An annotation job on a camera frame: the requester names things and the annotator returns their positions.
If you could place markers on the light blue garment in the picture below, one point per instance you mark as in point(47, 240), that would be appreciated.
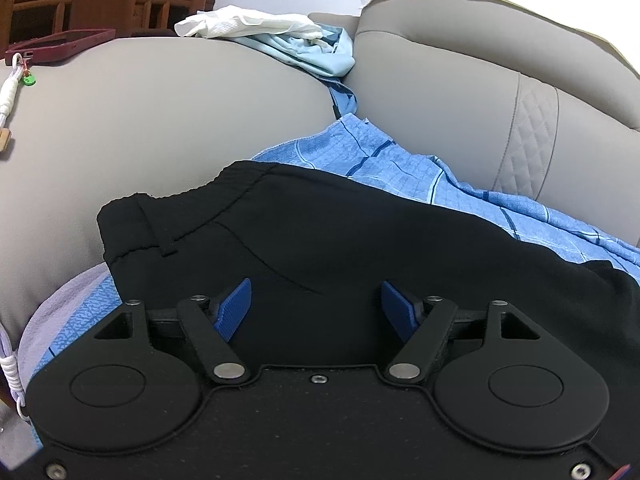
point(310, 52)

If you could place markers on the maroon phone case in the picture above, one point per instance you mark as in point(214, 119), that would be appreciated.
point(55, 44)

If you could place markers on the white crumpled cloth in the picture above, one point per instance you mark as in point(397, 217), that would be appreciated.
point(245, 21)

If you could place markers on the blue checked blanket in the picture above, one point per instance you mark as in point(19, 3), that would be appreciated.
point(395, 165)

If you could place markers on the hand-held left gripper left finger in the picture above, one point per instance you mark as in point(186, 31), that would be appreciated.
point(234, 310)

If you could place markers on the black pants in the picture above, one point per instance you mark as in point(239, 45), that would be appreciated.
point(350, 240)

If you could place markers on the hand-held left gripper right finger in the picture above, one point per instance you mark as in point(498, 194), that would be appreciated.
point(397, 310)

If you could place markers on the wooden cabinet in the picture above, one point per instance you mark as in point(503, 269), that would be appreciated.
point(35, 7)

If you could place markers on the grey leather sofa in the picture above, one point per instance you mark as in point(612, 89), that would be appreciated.
point(150, 125)

